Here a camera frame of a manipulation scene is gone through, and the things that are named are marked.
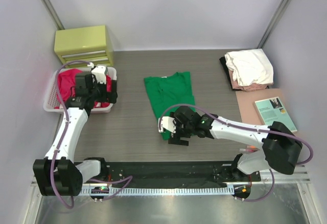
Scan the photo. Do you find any green t shirt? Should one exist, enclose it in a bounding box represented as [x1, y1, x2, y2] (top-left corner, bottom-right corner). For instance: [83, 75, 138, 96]
[143, 71, 197, 141]

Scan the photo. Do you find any white plastic laundry basket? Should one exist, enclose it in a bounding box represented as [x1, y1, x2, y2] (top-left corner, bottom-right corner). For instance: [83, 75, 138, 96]
[43, 67, 117, 113]

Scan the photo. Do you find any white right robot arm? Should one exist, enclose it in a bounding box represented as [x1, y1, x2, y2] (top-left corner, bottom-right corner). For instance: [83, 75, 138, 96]
[158, 105, 302, 181]

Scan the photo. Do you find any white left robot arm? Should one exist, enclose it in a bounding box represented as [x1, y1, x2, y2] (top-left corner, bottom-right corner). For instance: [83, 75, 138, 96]
[33, 68, 118, 197]

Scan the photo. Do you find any red t shirt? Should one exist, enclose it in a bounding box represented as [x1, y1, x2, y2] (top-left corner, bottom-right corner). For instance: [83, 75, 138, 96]
[53, 68, 112, 110]

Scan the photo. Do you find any yellow green drawer cabinet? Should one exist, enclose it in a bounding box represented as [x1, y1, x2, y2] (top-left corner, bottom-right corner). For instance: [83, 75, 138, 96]
[54, 25, 113, 66]

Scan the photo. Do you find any pink desk mat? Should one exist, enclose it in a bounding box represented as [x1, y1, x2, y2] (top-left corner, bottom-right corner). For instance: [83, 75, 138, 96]
[236, 89, 287, 125]

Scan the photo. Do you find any orange highlighter pen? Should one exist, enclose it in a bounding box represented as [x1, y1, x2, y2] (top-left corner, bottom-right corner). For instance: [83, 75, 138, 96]
[246, 145, 257, 151]

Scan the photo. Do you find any pink folded t shirt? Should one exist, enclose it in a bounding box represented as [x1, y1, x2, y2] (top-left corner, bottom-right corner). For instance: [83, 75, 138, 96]
[228, 70, 268, 92]

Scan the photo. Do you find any black folded t shirt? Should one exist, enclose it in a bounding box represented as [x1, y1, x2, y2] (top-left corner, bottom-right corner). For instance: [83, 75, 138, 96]
[219, 57, 230, 82]

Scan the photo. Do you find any white folded t shirt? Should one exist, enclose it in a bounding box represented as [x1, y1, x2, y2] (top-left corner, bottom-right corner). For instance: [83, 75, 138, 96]
[224, 48, 274, 88]

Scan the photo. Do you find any teal paperback book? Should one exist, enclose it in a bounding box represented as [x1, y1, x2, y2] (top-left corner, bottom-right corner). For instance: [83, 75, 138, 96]
[254, 97, 297, 132]

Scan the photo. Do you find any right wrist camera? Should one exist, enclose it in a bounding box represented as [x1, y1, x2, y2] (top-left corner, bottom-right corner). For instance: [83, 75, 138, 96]
[158, 116, 176, 133]

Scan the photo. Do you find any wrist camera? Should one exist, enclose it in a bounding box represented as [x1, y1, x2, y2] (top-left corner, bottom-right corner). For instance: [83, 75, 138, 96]
[158, 116, 176, 133]
[87, 62, 107, 84]

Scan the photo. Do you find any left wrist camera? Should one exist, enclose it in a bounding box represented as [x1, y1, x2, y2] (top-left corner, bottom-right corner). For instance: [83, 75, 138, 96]
[87, 62, 107, 84]

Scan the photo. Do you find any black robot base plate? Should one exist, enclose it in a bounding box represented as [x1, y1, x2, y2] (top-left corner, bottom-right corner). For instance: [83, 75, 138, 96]
[78, 160, 261, 184]

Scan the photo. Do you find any aluminium slotted rail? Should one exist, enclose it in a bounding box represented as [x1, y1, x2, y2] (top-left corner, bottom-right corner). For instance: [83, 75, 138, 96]
[79, 185, 235, 197]

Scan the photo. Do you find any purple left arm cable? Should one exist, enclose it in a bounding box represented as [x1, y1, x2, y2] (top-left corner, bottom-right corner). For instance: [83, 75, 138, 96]
[50, 60, 133, 209]

